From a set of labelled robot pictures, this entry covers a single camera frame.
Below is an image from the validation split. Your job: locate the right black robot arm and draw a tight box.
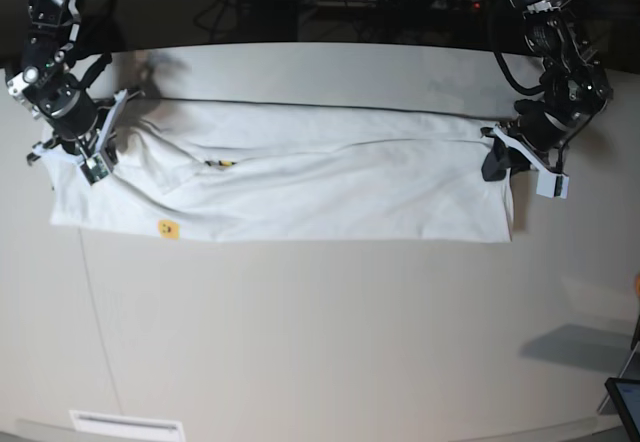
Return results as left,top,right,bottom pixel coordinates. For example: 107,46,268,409
6,0,128,179

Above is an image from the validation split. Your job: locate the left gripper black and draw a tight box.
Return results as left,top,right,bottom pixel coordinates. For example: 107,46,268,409
481,114,573,182

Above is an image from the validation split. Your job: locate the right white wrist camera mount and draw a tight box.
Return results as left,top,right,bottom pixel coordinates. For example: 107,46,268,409
25,87,147,186

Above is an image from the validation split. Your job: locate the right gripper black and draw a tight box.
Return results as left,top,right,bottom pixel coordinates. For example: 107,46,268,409
34,86,118,167

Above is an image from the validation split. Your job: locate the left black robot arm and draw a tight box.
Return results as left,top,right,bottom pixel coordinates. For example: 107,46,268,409
481,0,613,182

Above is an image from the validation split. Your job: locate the white printed T-shirt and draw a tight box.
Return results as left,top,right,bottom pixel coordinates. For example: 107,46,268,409
43,100,514,243

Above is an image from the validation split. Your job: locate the white paper label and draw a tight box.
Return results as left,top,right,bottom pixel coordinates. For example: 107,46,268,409
69,410,186,442

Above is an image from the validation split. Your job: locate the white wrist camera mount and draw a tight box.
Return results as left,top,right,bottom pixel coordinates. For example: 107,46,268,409
25,87,147,186
481,123,570,199

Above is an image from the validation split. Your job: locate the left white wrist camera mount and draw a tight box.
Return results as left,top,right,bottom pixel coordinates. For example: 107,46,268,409
481,123,570,199

